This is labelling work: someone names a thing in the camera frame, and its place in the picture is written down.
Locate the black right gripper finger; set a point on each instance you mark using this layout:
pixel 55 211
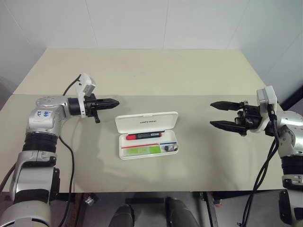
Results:
pixel 227 125
pixel 226 106

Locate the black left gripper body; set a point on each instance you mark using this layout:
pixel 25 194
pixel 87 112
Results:
pixel 91 106

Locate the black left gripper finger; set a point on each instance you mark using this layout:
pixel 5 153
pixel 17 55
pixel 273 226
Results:
pixel 107 106
pixel 107 101

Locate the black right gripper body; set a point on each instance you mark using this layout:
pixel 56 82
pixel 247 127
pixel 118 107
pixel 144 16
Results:
pixel 252 116

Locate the white plastic pencil case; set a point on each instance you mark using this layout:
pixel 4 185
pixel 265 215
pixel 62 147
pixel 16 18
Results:
pixel 146 123

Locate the red black marker pen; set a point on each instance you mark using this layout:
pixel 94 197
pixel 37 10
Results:
pixel 144 136

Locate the green highlighter pen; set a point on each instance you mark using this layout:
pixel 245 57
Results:
pixel 139 150

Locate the small black silver clip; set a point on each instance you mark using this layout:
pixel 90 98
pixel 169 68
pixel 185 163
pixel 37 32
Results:
pixel 170 148

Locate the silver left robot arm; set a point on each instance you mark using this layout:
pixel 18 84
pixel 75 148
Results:
pixel 45 118

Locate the black slanted stand bars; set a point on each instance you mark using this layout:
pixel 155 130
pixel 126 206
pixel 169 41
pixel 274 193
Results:
pixel 293 97

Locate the grey metal table leg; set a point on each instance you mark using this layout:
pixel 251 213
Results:
pixel 210 212

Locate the large dark rounded shape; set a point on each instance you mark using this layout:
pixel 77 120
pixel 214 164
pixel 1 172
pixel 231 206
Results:
pixel 180 212

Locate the brown table leg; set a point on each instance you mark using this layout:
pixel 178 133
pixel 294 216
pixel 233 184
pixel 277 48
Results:
pixel 77 212

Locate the small dark rounded shape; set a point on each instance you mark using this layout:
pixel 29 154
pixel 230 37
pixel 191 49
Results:
pixel 122 217

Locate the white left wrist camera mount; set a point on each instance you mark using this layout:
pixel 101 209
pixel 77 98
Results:
pixel 86 81

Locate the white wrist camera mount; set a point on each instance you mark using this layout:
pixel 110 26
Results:
pixel 86 81
pixel 266 94

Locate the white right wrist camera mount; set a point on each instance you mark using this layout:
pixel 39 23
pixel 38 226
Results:
pixel 266 94

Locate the small silver metal bracket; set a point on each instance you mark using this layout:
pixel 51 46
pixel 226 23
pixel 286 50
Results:
pixel 89 200

